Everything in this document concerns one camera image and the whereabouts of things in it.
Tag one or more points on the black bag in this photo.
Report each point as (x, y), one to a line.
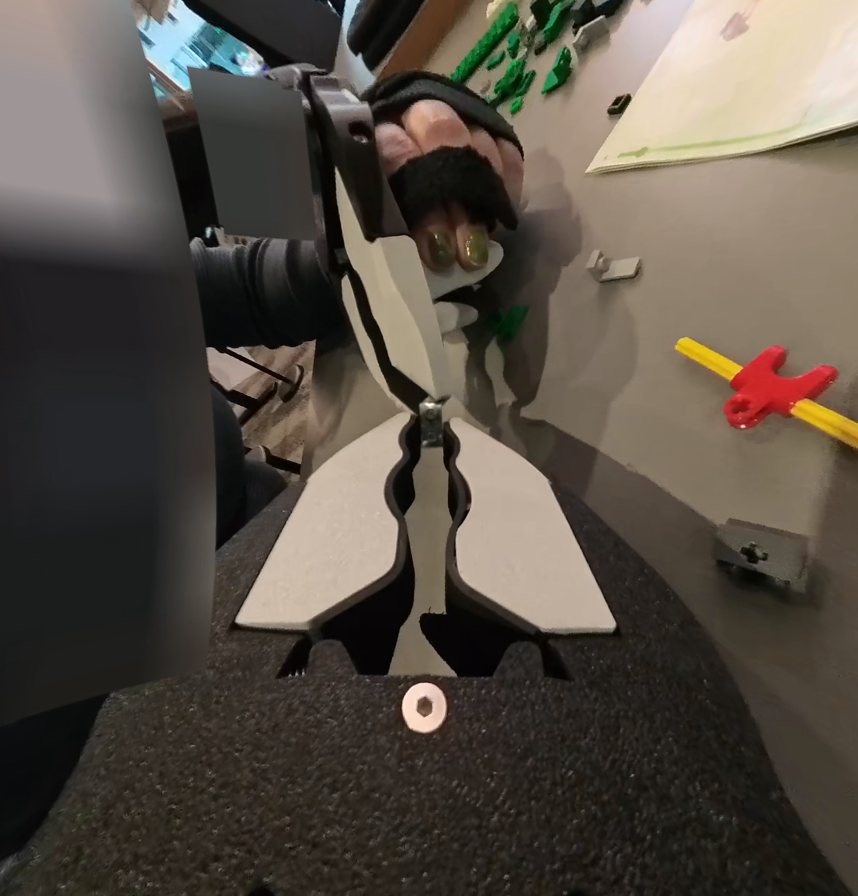
(387, 31)

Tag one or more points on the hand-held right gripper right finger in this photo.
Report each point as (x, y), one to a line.
(527, 546)

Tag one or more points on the yellow plastic rod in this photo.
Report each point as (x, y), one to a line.
(702, 353)

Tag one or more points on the grey desk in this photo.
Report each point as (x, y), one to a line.
(716, 224)

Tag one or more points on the small grey bracket brick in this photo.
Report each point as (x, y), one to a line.
(432, 427)

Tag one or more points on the pale green instruction booklet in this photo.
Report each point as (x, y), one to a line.
(751, 77)

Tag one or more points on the person's left hand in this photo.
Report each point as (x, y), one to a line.
(429, 126)

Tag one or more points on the grey angled brick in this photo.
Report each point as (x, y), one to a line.
(590, 31)

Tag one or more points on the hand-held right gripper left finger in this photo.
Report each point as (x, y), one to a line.
(331, 532)

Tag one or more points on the small grey flat brick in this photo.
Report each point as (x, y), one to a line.
(621, 267)

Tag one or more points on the single green slope brick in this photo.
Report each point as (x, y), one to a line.
(509, 322)

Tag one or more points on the grey brick with black pin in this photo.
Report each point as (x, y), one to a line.
(768, 553)

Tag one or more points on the pile of green bricks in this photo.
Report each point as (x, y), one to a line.
(513, 77)

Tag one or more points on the person's left forearm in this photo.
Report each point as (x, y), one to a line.
(261, 294)

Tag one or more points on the black flat panel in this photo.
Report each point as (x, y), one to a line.
(275, 31)

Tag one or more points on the black chair base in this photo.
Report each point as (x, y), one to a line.
(261, 381)

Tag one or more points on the small white brick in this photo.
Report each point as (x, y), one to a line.
(502, 7)

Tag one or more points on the red plastic connector piece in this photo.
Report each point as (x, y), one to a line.
(772, 385)

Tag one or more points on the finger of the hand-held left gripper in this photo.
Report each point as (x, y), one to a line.
(364, 329)
(415, 315)

